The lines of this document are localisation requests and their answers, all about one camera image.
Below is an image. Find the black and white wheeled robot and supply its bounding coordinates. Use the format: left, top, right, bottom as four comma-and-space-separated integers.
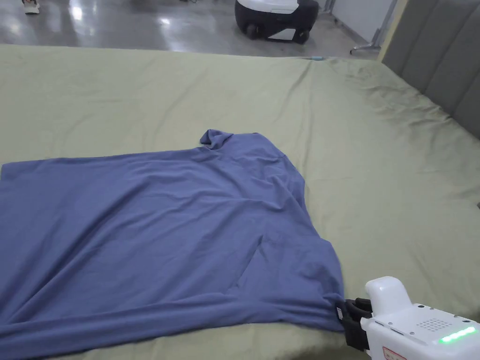
234, 0, 321, 45

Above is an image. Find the bed with pale green sheet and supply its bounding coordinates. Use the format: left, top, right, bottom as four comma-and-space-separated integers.
0, 44, 480, 360

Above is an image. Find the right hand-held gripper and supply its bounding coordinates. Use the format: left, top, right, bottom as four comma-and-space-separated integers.
335, 276, 480, 360

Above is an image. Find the grey padded headboard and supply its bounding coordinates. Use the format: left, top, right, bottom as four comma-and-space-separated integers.
376, 0, 480, 142

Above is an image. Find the blue shirt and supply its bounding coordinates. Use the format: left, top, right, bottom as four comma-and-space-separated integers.
0, 129, 346, 350

